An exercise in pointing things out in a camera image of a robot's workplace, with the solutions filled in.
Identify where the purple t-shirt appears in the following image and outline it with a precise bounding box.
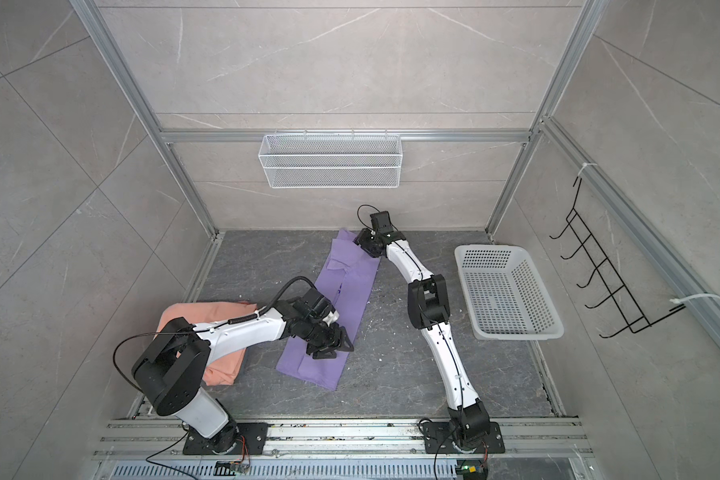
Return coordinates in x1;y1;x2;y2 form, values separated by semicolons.
276;229;380;391

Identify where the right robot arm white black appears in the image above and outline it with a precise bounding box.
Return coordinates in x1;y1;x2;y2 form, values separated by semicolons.
354;228;491;450

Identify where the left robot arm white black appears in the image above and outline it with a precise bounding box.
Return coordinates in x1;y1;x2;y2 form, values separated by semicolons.
131;288;354;444

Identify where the pink folded t-shirt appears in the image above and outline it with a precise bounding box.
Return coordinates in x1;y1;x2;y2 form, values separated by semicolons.
157;300;259;387

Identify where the white plastic laundry basket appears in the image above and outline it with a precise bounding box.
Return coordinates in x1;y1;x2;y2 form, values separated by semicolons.
454;244;564;341

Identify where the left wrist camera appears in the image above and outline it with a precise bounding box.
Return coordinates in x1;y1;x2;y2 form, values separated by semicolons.
320;303;339;326

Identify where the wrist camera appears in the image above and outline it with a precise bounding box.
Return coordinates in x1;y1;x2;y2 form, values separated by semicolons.
320;303;339;326
370;211;395;235

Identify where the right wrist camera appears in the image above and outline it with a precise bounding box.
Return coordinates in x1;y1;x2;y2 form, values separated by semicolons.
370;211;395;235

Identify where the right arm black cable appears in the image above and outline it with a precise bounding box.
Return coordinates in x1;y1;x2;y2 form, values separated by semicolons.
356;203;382;232

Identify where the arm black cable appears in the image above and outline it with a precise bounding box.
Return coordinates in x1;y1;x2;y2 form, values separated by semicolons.
356;203;382;232
112;275;319;480

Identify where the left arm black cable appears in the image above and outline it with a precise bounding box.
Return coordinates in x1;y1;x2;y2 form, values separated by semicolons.
112;275;319;480

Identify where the white wire mesh wall basket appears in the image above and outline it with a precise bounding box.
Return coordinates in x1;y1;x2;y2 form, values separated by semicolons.
258;133;403;189

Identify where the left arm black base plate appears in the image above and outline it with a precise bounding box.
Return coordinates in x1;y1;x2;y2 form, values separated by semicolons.
182;422;269;456

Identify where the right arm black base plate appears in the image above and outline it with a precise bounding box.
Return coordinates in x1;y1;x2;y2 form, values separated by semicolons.
417;418;506;454

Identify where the aluminium rail base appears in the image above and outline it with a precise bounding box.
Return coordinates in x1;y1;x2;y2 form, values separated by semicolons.
91;417;602;479

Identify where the black wire hook rack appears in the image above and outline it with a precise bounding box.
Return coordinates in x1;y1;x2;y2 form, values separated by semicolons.
549;178;686;340

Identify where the aluminium frame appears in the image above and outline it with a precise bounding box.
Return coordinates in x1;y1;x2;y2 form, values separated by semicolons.
68;0;720;379

